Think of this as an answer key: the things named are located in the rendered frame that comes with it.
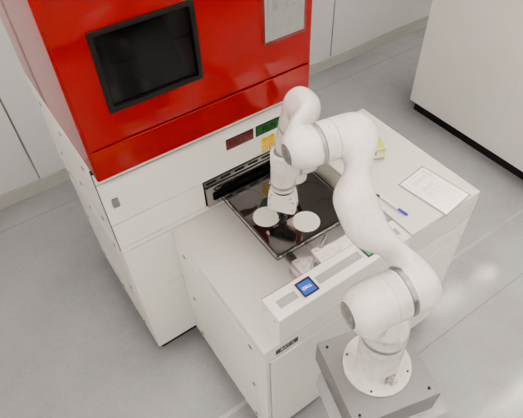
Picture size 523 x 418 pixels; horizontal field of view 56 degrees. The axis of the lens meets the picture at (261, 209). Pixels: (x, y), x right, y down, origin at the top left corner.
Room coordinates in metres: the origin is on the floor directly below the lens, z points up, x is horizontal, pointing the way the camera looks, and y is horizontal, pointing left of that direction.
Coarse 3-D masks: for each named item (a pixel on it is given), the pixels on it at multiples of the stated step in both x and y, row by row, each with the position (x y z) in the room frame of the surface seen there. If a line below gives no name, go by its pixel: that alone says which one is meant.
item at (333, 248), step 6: (336, 240) 1.09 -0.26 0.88; (342, 240) 1.09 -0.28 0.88; (348, 240) 1.09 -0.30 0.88; (330, 246) 1.06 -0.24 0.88; (336, 246) 1.06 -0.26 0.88; (342, 246) 1.06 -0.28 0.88; (324, 252) 1.04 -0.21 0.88; (330, 252) 1.04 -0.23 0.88; (336, 252) 1.04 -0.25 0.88; (306, 258) 1.02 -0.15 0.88; (306, 264) 0.99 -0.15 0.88; (294, 270) 0.97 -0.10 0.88; (294, 276) 0.96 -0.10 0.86
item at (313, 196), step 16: (240, 192) 1.33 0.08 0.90; (256, 192) 1.33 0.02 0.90; (304, 192) 1.32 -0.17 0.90; (320, 192) 1.31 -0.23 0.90; (240, 208) 1.25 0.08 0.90; (256, 208) 1.24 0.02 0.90; (304, 208) 1.23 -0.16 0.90; (320, 208) 1.23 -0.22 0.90; (256, 224) 1.17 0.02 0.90; (288, 224) 1.16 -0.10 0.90; (320, 224) 1.15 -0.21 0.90; (272, 240) 1.09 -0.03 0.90; (288, 240) 1.09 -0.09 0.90; (304, 240) 1.09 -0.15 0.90
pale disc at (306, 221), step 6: (294, 216) 1.19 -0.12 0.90; (300, 216) 1.19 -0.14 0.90; (306, 216) 1.19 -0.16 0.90; (312, 216) 1.19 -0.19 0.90; (318, 216) 1.19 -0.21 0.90; (294, 222) 1.17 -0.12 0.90; (300, 222) 1.17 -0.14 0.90; (306, 222) 1.16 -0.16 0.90; (312, 222) 1.16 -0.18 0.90; (318, 222) 1.16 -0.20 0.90; (300, 228) 1.14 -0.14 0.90; (306, 228) 1.14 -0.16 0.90; (312, 228) 1.14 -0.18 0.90
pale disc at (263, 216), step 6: (258, 210) 1.24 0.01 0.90; (264, 210) 1.23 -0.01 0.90; (270, 210) 1.23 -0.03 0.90; (258, 216) 1.20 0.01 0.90; (264, 216) 1.20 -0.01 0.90; (270, 216) 1.20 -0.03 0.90; (276, 216) 1.20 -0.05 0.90; (258, 222) 1.17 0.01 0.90; (264, 222) 1.17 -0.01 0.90; (270, 222) 1.17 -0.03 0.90; (276, 222) 1.17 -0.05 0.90
